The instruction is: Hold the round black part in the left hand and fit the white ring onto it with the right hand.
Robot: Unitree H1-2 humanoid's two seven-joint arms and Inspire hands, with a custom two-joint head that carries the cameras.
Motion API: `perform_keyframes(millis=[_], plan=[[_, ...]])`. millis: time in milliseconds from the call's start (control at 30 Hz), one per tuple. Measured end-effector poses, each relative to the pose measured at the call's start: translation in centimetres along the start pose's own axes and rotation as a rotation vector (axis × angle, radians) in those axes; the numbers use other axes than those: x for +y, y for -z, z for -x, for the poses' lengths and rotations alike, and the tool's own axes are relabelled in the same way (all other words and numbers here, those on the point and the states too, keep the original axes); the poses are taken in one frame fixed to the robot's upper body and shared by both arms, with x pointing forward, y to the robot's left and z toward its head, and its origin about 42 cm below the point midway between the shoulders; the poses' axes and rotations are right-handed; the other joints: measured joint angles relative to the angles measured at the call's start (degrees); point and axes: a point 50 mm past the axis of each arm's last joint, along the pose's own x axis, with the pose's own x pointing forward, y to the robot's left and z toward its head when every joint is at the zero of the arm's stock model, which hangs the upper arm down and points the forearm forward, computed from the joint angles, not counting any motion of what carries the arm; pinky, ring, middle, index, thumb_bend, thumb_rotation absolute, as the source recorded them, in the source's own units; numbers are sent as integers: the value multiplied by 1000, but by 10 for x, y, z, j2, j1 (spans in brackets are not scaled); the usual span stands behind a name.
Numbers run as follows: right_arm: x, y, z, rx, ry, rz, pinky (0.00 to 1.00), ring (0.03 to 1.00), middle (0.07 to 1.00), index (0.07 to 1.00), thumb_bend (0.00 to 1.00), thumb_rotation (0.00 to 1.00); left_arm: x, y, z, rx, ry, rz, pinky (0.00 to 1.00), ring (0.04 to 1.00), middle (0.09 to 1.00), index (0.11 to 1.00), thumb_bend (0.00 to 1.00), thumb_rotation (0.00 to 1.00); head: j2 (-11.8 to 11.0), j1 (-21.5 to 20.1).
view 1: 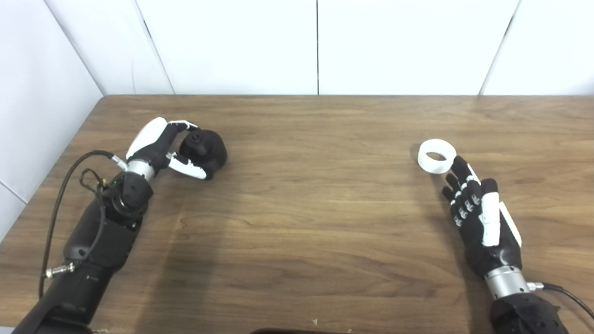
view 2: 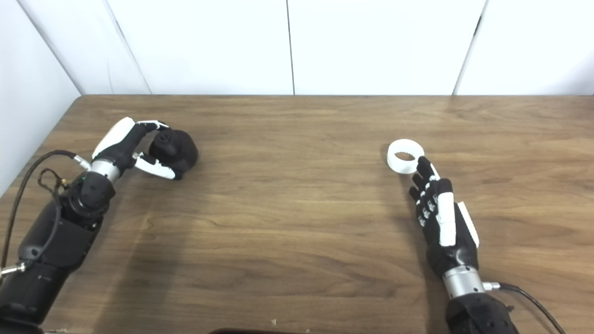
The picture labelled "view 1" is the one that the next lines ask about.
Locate round black part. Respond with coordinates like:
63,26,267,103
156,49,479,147
179,129,228,180

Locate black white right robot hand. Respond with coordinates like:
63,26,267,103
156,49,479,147
442,156,529,300

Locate white ring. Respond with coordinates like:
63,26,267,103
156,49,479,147
417,139,457,175

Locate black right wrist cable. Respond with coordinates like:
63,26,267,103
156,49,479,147
527,282,594,321

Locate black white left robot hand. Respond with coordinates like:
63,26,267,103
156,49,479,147
125,117,208,181

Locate thin left arm wire loop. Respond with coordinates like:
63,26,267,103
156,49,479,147
79,169,110,195

